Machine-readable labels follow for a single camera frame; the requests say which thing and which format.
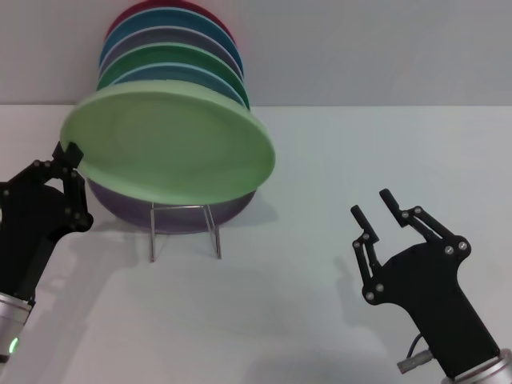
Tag metal wire plate rack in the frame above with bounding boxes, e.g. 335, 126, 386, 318
149, 201, 223, 264

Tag light green plate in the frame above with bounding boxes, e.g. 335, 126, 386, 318
58, 78, 278, 208

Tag purple plate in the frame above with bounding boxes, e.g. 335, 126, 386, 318
85, 175, 258, 235

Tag teal blue plate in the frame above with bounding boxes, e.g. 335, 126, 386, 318
99, 7, 244, 77

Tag light blue plate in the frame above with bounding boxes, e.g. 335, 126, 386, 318
106, 61, 247, 110

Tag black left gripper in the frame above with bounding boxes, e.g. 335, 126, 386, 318
0, 141, 94, 306

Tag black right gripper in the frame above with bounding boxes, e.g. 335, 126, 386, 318
350, 188, 502, 380

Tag grey lavender plate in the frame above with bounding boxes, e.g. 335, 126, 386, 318
98, 25, 242, 79

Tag dark red plate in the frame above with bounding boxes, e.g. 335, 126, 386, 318
106, 0, 237, 47

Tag grey cable with metal plug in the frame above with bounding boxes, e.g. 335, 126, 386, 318
396, 332, 436, 374

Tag dark green plate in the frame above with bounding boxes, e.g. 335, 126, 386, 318
94, 41, 250, 110

